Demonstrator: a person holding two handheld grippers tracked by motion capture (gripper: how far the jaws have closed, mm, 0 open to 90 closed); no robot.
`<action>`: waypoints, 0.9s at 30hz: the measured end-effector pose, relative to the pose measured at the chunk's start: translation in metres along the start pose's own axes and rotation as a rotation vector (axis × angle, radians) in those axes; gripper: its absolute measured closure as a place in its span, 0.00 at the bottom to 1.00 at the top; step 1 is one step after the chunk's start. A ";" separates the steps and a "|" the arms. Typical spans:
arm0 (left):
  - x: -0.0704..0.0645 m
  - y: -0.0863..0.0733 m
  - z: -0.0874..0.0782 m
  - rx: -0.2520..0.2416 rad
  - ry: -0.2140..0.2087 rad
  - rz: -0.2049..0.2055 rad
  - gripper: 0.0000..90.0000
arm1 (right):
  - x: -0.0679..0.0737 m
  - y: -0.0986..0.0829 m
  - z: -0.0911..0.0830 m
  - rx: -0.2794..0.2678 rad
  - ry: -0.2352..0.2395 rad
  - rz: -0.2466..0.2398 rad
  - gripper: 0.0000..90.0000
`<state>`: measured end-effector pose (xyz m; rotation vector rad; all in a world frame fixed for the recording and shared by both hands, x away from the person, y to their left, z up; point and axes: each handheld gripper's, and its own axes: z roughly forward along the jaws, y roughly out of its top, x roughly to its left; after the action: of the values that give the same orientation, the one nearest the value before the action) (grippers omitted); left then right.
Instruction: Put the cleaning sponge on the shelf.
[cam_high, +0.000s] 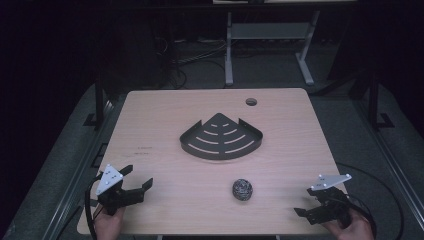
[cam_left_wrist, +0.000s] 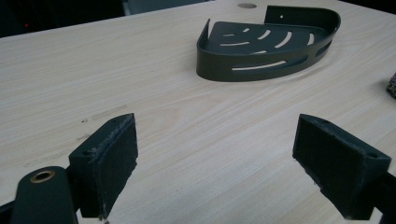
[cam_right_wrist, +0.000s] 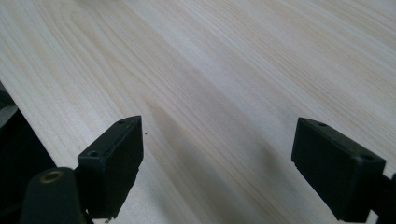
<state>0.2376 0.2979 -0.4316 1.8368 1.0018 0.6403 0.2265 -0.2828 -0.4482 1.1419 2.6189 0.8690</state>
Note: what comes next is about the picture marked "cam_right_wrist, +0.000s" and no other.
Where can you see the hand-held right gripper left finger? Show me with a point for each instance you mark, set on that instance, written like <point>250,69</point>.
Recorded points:
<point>110,169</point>

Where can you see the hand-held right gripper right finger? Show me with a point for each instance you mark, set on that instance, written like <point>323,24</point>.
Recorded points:
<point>339,174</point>

